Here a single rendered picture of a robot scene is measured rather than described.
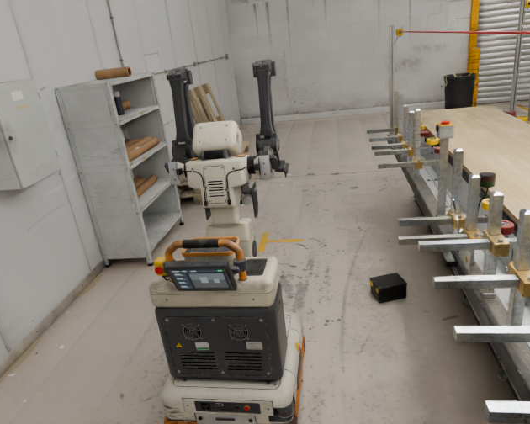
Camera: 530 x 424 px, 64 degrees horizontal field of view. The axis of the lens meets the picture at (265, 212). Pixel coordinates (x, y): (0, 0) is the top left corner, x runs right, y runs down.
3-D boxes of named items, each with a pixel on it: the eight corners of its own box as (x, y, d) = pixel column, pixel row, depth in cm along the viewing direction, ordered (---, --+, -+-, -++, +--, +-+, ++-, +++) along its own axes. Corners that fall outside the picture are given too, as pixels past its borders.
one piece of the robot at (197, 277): (251, 298, 176) (239, 266, 160) (170, 298, 183) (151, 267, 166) (253, 274, 184) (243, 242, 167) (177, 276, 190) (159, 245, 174)
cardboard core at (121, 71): (93, 71, 365) (126, 66, 359) (98, 70, 372) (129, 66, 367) (96, 80, 368) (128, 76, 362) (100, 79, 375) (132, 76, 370)
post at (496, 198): (482, 308, 166) (493, 193, 148) (479, 303, 170) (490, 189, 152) (492, 308, 166) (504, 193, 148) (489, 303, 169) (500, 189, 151)
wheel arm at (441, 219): (399, 228, 207) (399, 219, 206) (398, 225, 210) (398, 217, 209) (495, 224, 200) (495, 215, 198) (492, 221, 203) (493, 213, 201)
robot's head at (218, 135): (234, 146, 190) (235, 117, 195) (189, 150, 194) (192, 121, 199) (241, 161, 203) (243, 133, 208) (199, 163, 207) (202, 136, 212)
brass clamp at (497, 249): (491, 257, 150) (492, 244, 148) (479, 240, 162) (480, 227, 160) (510, 256, 149) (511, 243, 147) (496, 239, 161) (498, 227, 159)
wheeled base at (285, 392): (297, 442, 191) (292, 400, 181) (163, 435, 202) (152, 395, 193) (306, 342, 252) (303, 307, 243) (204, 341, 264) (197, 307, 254)
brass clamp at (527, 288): (520, 297, 127) (522, 283, 125) (503, 273, 139) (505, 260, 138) (543, 297, 126) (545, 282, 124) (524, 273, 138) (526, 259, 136)
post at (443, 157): (437, 219, 233) (441, 138, 217) (435, 215, 238) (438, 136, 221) (446, 219, 233) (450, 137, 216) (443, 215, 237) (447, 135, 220)
